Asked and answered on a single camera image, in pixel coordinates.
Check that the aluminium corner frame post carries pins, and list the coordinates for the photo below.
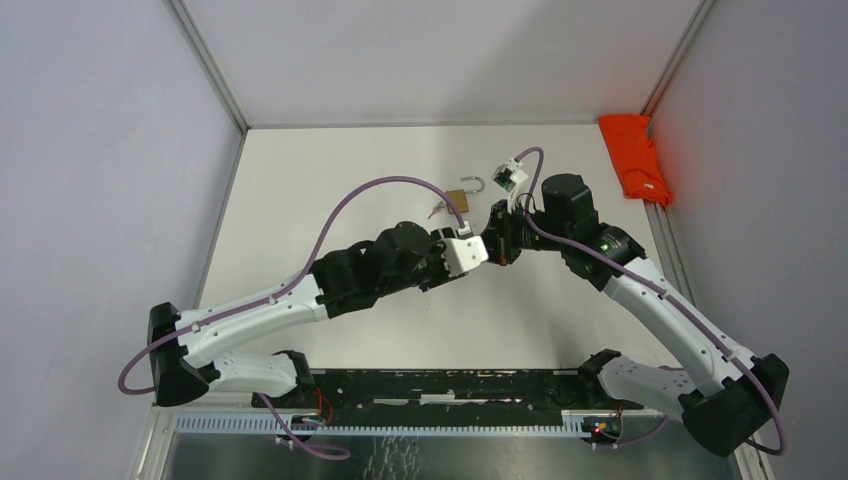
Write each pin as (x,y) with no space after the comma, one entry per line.
(678,56)

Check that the aluminium front frame rail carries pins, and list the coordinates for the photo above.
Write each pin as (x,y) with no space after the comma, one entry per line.
(231,414)

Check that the left aluminium corner post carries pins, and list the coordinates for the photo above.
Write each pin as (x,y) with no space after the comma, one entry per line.
(197,43)

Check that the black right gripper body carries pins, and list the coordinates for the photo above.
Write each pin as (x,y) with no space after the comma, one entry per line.
(510,228)

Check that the orange folded cloth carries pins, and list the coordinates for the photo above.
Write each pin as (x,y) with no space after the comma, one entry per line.
(634,158)

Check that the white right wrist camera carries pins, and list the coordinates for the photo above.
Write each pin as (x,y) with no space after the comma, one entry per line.
(513,180)

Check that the large brass padlock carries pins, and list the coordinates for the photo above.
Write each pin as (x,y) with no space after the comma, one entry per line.
(460,197)

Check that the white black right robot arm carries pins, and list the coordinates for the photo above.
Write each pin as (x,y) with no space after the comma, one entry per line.
(722,393)

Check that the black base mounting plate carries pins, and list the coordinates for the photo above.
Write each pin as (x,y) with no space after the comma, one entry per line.
(448,398)

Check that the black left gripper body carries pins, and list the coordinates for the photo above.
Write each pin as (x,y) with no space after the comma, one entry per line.
(433,272)

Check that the silver key bunch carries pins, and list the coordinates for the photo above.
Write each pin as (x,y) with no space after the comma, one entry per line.
(438,208)

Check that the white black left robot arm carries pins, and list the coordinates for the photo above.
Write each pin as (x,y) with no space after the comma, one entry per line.
(195,351)

